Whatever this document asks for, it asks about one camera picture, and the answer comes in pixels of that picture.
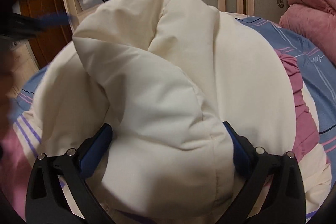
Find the pink white hooded jacket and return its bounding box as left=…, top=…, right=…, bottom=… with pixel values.
left=0, top=0, right=332, bottom=224

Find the brown wooden door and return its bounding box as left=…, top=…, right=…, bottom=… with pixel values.
left=19, top=0, right=72, bottom=68

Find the blue striped bed sheet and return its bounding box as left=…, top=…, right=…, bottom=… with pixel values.
left=7, top=15, right=336, bottom=219

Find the rolled pink quilt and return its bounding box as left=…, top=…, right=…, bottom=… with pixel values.
left=279, top=0, right=335, bottom=63

